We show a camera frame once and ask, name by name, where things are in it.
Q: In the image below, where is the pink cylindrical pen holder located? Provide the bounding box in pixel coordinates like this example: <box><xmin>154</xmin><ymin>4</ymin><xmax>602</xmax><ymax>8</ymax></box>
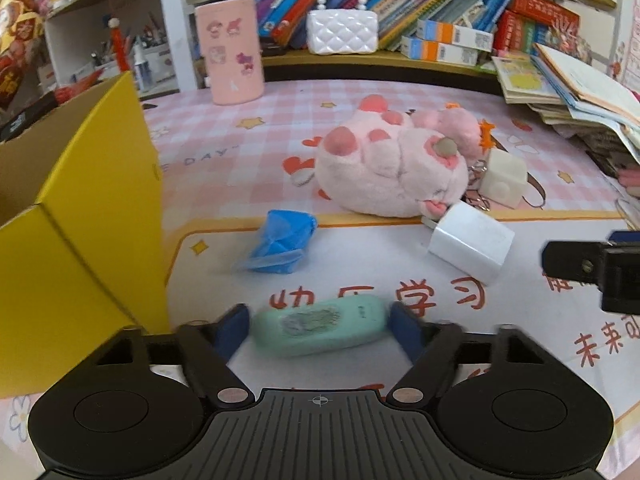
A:
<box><xmin>195</xmin><ymin>0</ymin><xmax>265</xmax><ymax>105</ymax></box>

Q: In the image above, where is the cream silicone earbud case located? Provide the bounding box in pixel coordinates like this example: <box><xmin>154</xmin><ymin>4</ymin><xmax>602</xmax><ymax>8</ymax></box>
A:
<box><xmin>478</xmin><ymin>148</ymin><xmax>528</xmax><ymax>209</ymax></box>

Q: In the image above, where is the wooden bookshelf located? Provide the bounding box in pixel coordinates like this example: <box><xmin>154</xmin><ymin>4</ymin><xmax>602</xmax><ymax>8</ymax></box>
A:
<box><xmin>160</xmin><ymin>0</ymin><xmax>614</xmax><ymax>104</ymax></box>

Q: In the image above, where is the orange snack bag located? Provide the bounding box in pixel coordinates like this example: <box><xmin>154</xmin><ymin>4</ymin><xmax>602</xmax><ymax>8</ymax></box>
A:
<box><xmin>1</xmin><ymin>0</ymin><xmax>43</xmax><ymax>113</ymax></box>

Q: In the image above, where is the lower orange white box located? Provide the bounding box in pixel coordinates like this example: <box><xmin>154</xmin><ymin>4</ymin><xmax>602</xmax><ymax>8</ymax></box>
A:
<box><xmin>400</xmin><ymin>36</ymin><xmax>478</xmax><ymax>67</ymax></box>

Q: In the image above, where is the red dictionary book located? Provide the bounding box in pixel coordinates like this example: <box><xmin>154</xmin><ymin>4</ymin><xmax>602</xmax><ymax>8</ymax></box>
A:
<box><xmin>508</xmin><ymin>0</ymin><xmax>580</xmax><ymax>32</ymax></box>

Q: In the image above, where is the orange white box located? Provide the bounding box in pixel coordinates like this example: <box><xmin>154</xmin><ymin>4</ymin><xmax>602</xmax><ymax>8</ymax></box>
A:
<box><xmin>400</xmin><ymin>36</ymin><xmax>478</xmax><ymax>67</ymax></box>
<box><xmin>416</xmin><ymin>20</ymin><xmax>494</xmax><ymax>52</ymax></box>

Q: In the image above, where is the white quilted pearl handbag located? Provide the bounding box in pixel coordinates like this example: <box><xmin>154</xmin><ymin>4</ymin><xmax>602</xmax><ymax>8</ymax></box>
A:
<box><xmin>306</xmin><ymin>0</ymin><xmax>378</xmax><ymax>55</ymax></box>

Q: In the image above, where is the upper orange white box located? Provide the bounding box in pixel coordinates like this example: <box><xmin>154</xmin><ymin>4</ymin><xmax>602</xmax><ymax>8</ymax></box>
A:
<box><xmin>416</xmin><ymin>20</ymin><xmax>494</xmax><ymax>52</ymax></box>

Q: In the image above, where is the mint green eraser case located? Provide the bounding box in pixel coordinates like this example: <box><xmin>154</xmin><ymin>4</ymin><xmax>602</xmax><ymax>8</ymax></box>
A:
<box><xmin>250</xmin><ymin>295</ymin><xmax>390</xmax><ymax>358</ymax></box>

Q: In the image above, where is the pink checkered desk mat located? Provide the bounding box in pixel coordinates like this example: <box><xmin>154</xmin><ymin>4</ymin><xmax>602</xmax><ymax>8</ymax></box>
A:
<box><xmin>1</xmin><ymin>77</ymin><xmax>639</xmax><ymax>479</ymax></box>

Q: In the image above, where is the small pink plush keychain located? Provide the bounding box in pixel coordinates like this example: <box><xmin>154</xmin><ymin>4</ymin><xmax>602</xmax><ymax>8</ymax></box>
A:
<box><xmin>411</xmin><ymin>105</ymin><xmax>494</xmax><ymax>159</ymax></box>

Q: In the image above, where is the large pink plush pig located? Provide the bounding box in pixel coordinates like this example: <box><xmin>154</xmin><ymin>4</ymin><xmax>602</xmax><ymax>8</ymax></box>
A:
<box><xmin>314</xmin><ymin>94</ymin><xmax>478</xmax><ymax>220</ymax></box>

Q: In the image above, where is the yellow cardboard box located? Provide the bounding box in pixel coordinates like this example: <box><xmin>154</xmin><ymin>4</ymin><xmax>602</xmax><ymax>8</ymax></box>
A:
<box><xmin>0</xmin><ymin>74</ymin><xmax>169</xmax><ymax>398</ymax></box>

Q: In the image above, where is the white usb charger cube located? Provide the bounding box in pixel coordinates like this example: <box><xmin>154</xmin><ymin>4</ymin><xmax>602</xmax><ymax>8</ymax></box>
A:
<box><xmin>422</xmin><ymin>202</ymin><xmax>515</xmax><ymax>285</ymax></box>

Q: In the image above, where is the stack of open books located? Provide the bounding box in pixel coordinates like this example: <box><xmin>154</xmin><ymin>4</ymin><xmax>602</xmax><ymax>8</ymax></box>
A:
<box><xmin>492</xmin><ymin>44</ymin><xmax>639</xmax><ymax>160</ymax></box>

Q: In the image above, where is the blue wrapper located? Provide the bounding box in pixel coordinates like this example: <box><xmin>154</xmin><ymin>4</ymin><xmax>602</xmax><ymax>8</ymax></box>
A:
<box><xmin>234</xmin><ymin>209</ymin><xmax>318</xmax><ymax>274</ymax></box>

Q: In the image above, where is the white side shelf unit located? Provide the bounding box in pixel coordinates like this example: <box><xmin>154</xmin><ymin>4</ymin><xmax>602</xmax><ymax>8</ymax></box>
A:
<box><xmin>44</xmin><ymin>0</ymin><xmax>178</xmax><ymax>100</ymax></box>

